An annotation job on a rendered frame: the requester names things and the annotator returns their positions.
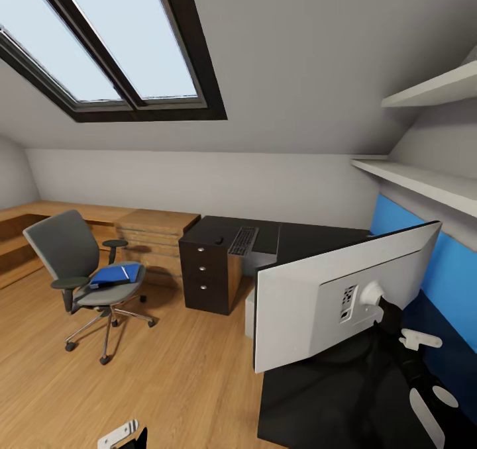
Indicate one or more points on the desk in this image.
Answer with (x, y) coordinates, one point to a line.
(309, 407)

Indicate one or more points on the keyboard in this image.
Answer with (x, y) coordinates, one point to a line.
(243, 243)

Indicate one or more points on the folder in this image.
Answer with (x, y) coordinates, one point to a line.
(115, 275)

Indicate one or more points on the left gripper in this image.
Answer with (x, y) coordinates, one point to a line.
(139, 443)

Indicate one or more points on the swivel chair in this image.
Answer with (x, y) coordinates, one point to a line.
(70, 252)

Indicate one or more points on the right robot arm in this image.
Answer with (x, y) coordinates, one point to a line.
(436, 408)

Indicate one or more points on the monitor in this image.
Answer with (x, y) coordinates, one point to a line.
(307, 304)

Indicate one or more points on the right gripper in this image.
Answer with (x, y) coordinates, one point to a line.
(392, 345)

